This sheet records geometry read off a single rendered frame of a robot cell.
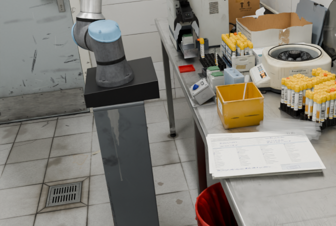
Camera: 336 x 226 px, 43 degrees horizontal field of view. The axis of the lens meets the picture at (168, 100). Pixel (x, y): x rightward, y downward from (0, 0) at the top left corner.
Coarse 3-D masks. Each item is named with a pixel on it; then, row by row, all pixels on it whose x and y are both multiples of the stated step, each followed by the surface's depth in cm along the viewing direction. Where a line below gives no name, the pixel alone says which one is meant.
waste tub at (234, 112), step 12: (228, 84) 146; (240, 84) 147; (252, 84) 146; (216, 96) 147; (228, 96) 148; (240, 96) 148; (252, 96) 148; (228, 108) 136; (240, 108) 136; (252, 108) 136; (228, 120) 138; (240, 120) 138; (252, 120) 138
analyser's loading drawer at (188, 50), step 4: (180, 44) 210; (184, 44) 201; (188, 44) 201; (192, 44) 201; (180, 48) 206; (184, 48) 202; (188, 48) 202; (192, 48) 202; (196, 48) 197; (184, 52) 197; (188, 52) 197; (192, 52) 197; (196, 52) 197; (184, 56) 197; (188, 56) 198; (192, 56) 198; (196, 56) 198
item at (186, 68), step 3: (180, 66) 193; (183, 66) 193; (186, 66) 193; (189, 66) 192; (192, 66) 191; (180, 69) 190; (183, 69) 190; (186, 69) 189; (189, 69) 189; (192, 69) 187; (180, 72) 187
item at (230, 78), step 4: (228, 68) 160; (232, 68) 159; (224, 72) 160; (228, 72) 156; (232, 72) 156; (236, 72) 156; (224, 76) 161; (228, 76) 156; (232, 76) 152; (236, 76) 152; (240, 76) 152; (224, 80) 162; (228, 80) 157; (232, 80) 153; (236, 80) 152; (240, 80) 152; (224, 84) 162
